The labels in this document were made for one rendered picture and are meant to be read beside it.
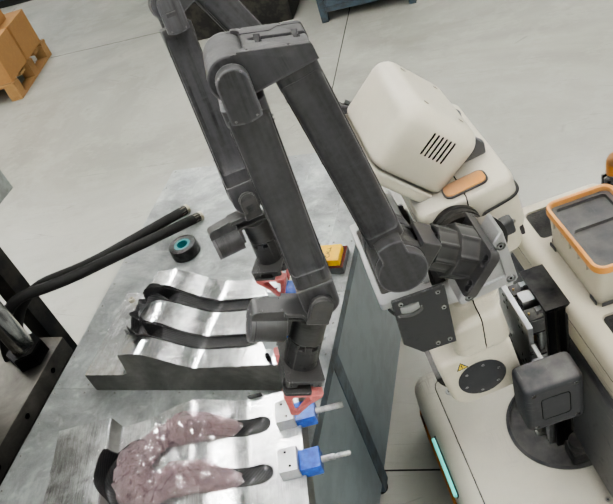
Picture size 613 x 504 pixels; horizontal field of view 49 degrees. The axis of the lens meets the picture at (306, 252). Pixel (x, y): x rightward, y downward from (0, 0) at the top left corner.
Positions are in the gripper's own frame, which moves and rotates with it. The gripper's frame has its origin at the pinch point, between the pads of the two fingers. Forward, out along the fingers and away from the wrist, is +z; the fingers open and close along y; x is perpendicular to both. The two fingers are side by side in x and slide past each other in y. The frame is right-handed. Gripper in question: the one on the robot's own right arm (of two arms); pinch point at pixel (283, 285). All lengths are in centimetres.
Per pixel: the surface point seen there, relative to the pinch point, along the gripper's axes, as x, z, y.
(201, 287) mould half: -23.1, 3.2, -4.7
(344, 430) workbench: 3.5, 45.5, 7.1
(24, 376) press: -74, 15, 11
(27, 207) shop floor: -233, 90, -176
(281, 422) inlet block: 4.5, 6.2, 31.0
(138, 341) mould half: -31.3, 0.3, 13.9
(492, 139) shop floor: 38, 91, -183
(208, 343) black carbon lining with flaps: -17.5, 6.0, 10.5
